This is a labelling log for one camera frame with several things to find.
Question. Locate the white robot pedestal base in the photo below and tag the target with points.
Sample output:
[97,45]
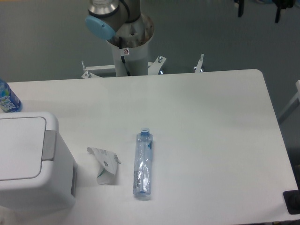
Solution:
[129,45]

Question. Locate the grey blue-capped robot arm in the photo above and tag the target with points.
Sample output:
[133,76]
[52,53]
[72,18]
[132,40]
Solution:
[106,17]

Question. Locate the blue labelled drink bottle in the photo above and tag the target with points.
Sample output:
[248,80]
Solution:
[9,102]

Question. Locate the white push-lid trash can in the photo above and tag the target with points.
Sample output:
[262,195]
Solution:
[37,169]

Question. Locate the black clamp at table edge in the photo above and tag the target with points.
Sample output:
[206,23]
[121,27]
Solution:
[292,201]

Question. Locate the crumpled white paper carton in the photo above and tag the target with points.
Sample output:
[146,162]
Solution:
[108,162]

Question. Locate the white frame at right edge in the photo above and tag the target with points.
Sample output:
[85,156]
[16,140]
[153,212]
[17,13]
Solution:
[293,103]

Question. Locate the empty clear plastic bottle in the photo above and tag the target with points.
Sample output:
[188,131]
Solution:
[142,178]

